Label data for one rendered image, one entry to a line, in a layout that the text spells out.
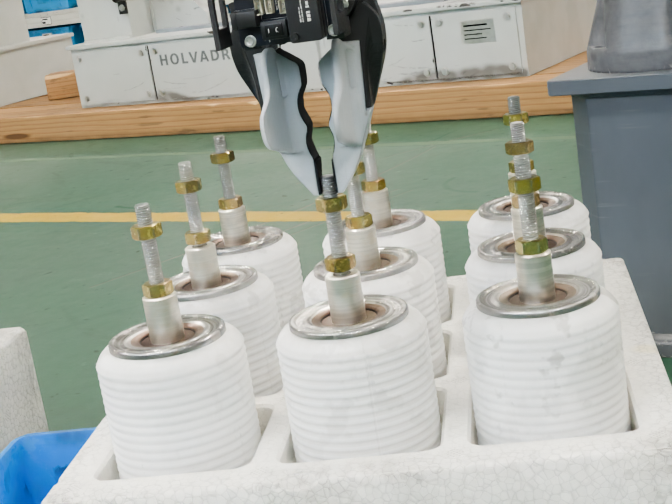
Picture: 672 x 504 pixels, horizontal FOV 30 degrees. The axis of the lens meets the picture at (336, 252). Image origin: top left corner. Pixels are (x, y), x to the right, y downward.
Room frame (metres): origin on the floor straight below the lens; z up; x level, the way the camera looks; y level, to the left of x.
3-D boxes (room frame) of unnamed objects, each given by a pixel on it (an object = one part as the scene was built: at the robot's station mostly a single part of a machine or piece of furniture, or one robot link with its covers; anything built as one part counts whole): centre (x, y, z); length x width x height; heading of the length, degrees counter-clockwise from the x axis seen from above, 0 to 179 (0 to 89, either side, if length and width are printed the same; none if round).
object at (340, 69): (0.73, -0.02, 0.38); 0.06 x 0.03 x 0.09; 166
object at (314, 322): (0.75, 0.00, 0.25); 0.08 x 0.08 x 0.01
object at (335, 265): (0.75, 0.00, 0.29); 0.02 x 0.02 x 0.01; 36
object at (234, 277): (0.89, 0.10, 0.25); 0.08 x 0.08 x 0.01
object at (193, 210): (0.89, 0.10, 0.31); 0.01 x 0.01 x 0.08
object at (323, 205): (0.75, 0.00, 0.33); 0.02 x 0.02 x 0.01; 36
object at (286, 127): (0.74, 0.02, 0.38); 0.06 x 0.03 x 0.09; 166
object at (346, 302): (0.75, 0.00, 0.26); 0.02 x 0.02 x 0.03
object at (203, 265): (0.89, 0.10, 0.26); 0.02 x 0.02 x 0.03
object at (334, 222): (0.75, 0.00, 0.31); 0.01 x 0.01 x 0.08
